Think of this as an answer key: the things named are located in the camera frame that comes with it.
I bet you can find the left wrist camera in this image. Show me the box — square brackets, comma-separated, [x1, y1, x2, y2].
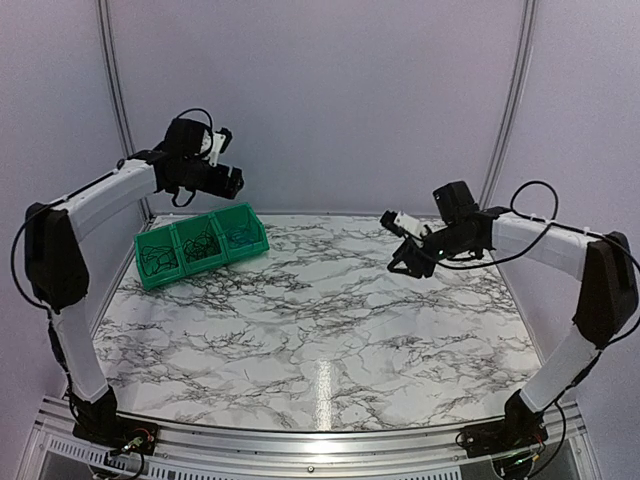
[200, 127, 233, 167]

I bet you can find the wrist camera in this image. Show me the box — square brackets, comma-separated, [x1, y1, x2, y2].
[380, 210, 432, 240]
[200, 127, 233, 167]

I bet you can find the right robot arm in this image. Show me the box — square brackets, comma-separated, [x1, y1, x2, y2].
[380, 180, 639, 448]

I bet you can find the green bin left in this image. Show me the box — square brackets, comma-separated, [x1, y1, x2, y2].
[134, 225, 185, 291]

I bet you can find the brown cable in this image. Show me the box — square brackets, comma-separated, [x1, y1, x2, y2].
[180, 229, 223, 264]

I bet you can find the black cable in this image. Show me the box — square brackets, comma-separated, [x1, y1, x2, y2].
[139, 243, 179, 276]

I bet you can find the green bin middle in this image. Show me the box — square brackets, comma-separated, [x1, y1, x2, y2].
[173, 215, 227, 275]

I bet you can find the aluminium front rail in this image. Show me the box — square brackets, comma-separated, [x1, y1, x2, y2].
[17, 397, 601, 479]

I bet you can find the green bin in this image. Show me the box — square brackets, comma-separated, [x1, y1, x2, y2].
[134, 225, 185, 291]
[173, 215, 227, 275]
[212, 203, 269, 263]

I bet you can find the blue cable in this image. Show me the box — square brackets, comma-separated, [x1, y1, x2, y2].
[227, 227, 264, 249]

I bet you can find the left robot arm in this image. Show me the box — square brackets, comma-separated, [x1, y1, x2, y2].
[13, 108, 244, 445]

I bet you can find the right aluminium corner post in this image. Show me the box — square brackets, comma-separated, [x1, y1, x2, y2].
[479, 0, 539, 208]

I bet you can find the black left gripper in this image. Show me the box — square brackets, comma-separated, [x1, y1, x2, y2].
[173, 156, 243, 199]

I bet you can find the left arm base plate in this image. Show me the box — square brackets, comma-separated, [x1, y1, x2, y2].
[72, 415, 159, 456]

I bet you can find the green bin right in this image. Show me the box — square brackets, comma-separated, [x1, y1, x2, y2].
[212, 203, 269, 263]

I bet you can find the left aluminium corner post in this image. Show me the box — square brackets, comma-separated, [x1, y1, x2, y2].
[95, 0, 154, 221]

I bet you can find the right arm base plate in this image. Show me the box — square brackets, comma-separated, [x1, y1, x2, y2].
[455, 418, 549, 458]

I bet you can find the aluminium corner post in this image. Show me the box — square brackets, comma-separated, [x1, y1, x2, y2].
[479, 0, 539, 208]
[95, 0, 154, 221]

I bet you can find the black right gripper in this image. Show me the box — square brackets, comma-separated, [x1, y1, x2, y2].
[388, 224, 476, 278]

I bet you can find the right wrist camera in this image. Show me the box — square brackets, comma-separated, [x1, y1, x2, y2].
[380, 210, 432, 240]

